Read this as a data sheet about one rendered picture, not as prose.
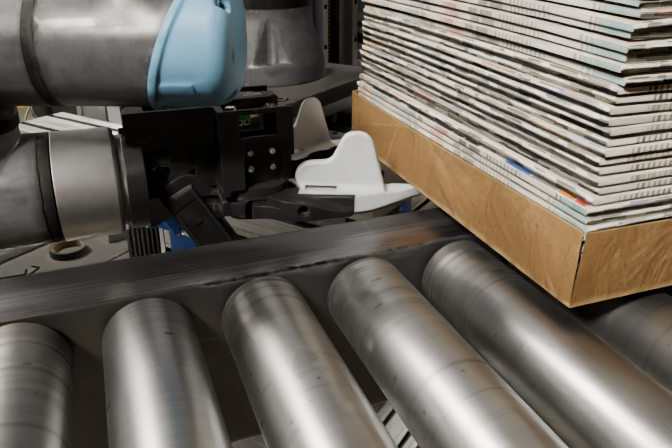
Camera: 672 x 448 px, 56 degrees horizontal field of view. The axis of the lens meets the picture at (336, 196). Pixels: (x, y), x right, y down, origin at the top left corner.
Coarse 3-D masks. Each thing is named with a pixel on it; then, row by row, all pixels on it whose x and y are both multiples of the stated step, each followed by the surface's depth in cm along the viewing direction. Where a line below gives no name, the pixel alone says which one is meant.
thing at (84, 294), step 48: (240, 240) 40; (288, 240) 40; (336, 240) 40; (384, 240) 40; (432, 240) 40; (480, 240) 41; (0, 288) 35; (48, 288) 35; (96, 288) 35; (144, 288) 35; (192, 288) 35; (96, 336) 34; (336, 336) 40; (96, 384) 35; (240, 384) 39; (96, 432) 36; (240, 432) 40
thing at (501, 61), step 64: (384, 0) 48; (448, 0) 39; (512, 0) 33; (576, 0) 29; (640, 0) 26; (384, 64) 49; (448, 64) 40; (512, 64) 34; (576, 64) 30; (640, 64) 27; (448, 128) 41; (512, 128) 35; (576, 128) 30; (640, 128) 29; (576, 192) 31; (640, 192) 30
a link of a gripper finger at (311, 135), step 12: (300, 108) 52; (312, 108) 53; (300, 120) 52; (312, 120) 53; (324, 120) 54; (300, 132) 52; (312, 132) 53; (324, 132) 54; (300, 144) 53; (312, 144) 53; (324, 144) 54; (336, 144) 55; (300, 156) 52; (312, 156) 53; (324, 156) 54
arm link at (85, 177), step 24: (72, 144) 40; (96, 144) 41; (120, 144) 42; (72, 168) 40; (96, 168) 40; (120, 168) 41; (72, 192) 39; (96, 192) 40; (120, 192) 41; (72, 216) 40; (96, 216) 41; (120, 216) 41; (72, 240) 43
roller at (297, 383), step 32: (256, 288) 35; (288, 288) 35; (224, 320) 35; (256, 320) 33; (288, 320) 32; (256, 352) 31; (288, 352) 30; (320, 352) 30; (256, 384) 30; (288, 384) 28; (320, 384) 27; (352, 384) 28; (256, 416) 29; (288, 416) 26; (320, 416) 26; (352, 416) 26
